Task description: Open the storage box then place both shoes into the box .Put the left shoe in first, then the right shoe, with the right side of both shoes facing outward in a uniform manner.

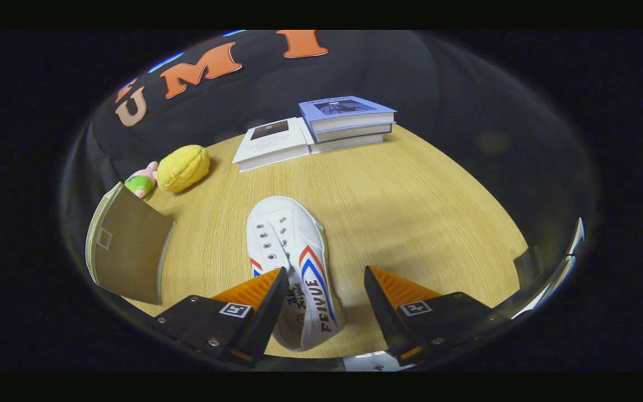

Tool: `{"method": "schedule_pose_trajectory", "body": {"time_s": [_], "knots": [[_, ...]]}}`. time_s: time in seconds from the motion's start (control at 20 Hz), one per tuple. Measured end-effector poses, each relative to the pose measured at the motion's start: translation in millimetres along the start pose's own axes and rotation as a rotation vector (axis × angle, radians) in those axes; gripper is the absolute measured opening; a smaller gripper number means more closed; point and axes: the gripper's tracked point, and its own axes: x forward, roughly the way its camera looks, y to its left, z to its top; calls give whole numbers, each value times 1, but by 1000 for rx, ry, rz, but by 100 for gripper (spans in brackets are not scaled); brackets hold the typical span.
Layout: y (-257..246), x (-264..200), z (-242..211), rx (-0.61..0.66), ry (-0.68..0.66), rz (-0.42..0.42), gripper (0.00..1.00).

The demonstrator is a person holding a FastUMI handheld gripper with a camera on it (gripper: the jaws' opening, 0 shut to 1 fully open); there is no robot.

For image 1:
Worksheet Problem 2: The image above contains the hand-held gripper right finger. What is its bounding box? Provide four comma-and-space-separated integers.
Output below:
364, 266, 509, 363

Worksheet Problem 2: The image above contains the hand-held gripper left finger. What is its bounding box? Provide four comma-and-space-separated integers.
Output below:
154, 267, 290, 368

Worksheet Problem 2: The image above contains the plain white book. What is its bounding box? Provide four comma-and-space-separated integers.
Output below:
309, 133, 392, 155

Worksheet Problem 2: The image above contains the pink plush toy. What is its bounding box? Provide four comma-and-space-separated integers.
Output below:
124, 161, 159, 199

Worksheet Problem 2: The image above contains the white book with dark photo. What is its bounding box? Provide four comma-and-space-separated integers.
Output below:
232, 117, 312, 172

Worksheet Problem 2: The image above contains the brown fabric storage box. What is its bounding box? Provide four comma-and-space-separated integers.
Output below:
85, 181, 177, 305

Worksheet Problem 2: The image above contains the yellow plush ball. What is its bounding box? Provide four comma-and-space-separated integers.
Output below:
157, 145, 211, 193

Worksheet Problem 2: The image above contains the blue book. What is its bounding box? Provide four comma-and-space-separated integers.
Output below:
299, 96, 397, 133

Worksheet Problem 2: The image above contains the white shoe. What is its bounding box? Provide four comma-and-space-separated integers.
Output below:
246, 196, 347, 352

